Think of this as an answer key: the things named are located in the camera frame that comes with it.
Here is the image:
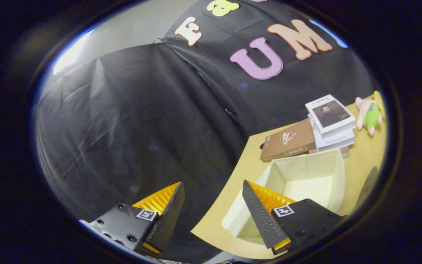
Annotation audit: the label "thick white book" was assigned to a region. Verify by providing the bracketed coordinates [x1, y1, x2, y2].
[308, 114, 356, 150]

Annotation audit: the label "black backdrop cloth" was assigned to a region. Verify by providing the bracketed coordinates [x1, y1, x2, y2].
[35, 0, 375, 263]

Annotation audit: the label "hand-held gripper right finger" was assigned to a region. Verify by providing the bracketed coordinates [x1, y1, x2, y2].
[242, 179, 348, 256]

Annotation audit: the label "brown hardcover book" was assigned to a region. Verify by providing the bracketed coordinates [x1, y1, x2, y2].
[260, 118, 318, 163]

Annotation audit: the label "pink and green plush toy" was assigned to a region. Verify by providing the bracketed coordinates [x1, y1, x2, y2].
[355, 96, 385, 136]

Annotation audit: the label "white portrait cover book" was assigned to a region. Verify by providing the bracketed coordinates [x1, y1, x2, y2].
[305, 94, 356, 135]

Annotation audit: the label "cream fabric storage box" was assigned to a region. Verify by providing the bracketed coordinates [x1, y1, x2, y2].
[221, 148, 346, 245]

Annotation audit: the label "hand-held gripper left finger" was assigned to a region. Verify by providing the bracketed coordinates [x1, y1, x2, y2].
[80, 181, 186, 258]

